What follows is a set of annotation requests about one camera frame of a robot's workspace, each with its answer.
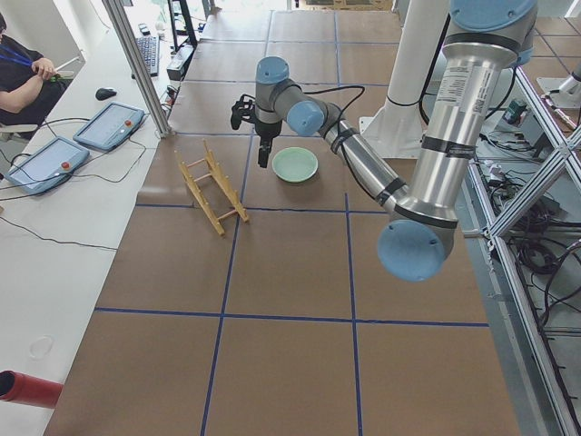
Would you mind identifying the red cylinder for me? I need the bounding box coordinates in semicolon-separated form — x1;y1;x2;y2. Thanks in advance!
1;371;63;409

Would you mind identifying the aluminium frame post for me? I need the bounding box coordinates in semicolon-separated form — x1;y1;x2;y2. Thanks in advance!
102;0;173;138

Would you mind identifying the far blue teach pendant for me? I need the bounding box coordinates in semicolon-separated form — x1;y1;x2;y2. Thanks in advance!
73;102;145;151

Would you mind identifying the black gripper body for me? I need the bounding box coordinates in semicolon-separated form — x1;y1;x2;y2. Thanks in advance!
256;121;280;153

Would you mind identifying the pale green ceramic plate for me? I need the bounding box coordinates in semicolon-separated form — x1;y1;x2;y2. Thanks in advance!
272;147;319;183

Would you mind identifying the blue teach pendant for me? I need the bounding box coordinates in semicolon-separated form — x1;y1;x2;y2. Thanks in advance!
5;136;89;195
73;102;145;151

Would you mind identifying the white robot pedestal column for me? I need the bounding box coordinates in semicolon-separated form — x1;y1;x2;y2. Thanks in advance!
359;0;449;158

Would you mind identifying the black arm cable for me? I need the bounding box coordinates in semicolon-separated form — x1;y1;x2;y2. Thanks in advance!
299;84;409;201

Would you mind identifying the wooden dish rack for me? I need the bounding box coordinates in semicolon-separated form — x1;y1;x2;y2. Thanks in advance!
173;140;250;236

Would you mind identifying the aluminium frame rail right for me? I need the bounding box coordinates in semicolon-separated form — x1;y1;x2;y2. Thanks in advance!
462;67;581;436

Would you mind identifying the black keyboard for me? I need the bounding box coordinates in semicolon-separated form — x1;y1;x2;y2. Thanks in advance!
135;35;160;76

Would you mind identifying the near blue teach pendant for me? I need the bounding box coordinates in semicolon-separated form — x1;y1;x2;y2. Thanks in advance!
5;136;89;195

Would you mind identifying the seated person in black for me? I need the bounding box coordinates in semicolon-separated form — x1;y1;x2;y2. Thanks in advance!
1;15;71;126

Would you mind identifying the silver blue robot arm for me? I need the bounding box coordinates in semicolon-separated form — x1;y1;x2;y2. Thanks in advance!
251;1;537;282

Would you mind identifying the black computer mouse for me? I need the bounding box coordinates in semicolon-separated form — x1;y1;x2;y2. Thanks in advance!
94;87;117;101

